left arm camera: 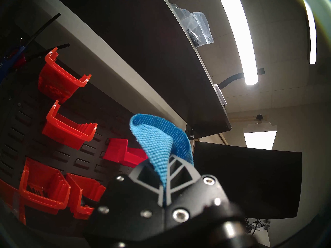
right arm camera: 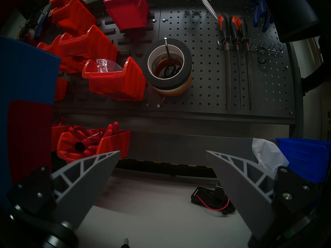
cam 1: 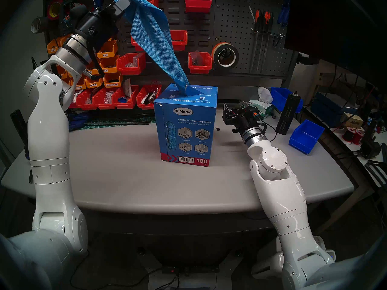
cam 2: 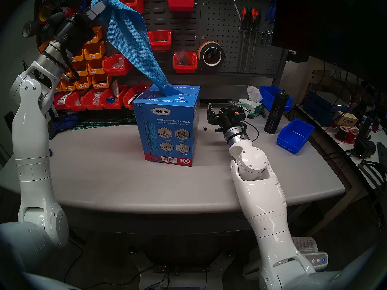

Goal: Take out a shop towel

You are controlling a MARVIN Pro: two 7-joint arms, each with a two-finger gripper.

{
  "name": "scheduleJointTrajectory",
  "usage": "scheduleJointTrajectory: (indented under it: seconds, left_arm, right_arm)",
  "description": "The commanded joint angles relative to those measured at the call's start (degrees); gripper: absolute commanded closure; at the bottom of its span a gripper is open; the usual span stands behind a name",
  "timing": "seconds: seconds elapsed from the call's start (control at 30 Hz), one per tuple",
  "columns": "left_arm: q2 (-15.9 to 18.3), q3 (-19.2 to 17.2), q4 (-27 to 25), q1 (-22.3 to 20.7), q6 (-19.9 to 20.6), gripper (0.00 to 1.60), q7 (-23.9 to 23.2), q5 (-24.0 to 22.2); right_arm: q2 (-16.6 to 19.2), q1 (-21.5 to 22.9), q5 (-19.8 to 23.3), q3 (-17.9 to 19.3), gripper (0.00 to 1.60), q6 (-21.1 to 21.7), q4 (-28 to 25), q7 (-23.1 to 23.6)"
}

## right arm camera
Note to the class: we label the brown tape roll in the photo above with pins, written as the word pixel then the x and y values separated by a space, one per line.
pixel 160 66

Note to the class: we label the beige tape roll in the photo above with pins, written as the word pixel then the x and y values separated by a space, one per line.
pixel 168 91

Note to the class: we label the small black tape roll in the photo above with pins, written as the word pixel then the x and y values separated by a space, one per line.
pixel 172 74

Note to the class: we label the dark pegboard wall panel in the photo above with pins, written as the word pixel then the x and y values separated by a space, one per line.
pixel 207 77

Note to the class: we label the clear bag of parts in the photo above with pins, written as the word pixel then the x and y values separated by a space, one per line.
pixel 106 65

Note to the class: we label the small green circuit board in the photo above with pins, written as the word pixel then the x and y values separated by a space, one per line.
pixel 219 185

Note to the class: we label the black carabiner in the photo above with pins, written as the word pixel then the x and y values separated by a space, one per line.
pixel 266 55

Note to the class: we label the metal peg hook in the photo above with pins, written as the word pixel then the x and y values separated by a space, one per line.
pixel 168 51

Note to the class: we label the dark red storage bin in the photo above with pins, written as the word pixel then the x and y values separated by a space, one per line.
pixel 128 9

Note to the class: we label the white tissue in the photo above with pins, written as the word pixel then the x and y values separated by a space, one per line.
pixel 269 154

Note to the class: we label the metal hook rail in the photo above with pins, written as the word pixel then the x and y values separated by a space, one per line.
pixel 271 49

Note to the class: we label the bright blue plastic bin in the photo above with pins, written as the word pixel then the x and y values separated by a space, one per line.
pixel 305 157

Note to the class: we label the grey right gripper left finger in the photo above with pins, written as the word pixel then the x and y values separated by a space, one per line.
pixel 82 183

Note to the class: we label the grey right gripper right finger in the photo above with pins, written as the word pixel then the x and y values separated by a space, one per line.
pixel 245 188

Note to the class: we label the blue shop towel box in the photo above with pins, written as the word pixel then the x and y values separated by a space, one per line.
pixel 25 95

